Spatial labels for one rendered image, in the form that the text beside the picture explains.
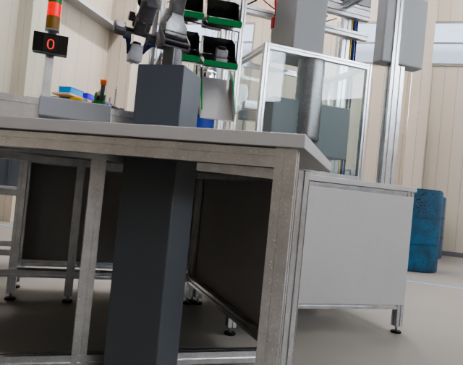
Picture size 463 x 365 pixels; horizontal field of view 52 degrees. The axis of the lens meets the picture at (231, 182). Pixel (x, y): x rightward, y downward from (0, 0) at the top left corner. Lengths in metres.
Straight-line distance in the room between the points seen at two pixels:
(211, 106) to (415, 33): 1.67
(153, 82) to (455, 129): 7.97
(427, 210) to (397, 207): 3.14
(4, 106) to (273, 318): 1.04
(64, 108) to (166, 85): 0.36
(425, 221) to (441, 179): 2.97
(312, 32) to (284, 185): 1.97
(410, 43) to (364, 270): 1.36
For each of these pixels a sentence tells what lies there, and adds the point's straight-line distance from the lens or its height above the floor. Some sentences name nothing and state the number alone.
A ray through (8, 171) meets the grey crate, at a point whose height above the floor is 0.72.
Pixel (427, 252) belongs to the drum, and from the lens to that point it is 6.09.
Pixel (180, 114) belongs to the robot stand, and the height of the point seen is 0.92.
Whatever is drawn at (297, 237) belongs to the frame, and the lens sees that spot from 1.75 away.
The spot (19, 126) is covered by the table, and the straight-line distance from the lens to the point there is 1.27.
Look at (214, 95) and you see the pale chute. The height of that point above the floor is 1.10.
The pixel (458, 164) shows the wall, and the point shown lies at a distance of 8.99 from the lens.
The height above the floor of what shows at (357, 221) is 0.63.
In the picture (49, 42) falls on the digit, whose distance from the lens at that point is 1.93.
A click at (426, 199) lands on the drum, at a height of 0.86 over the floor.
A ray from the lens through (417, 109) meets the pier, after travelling 8.78.
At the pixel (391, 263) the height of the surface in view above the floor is 0.40.
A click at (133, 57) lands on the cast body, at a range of 1.75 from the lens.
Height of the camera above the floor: 0.73
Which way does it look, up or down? 1 degrees up
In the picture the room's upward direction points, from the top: 6 degrees clockwise
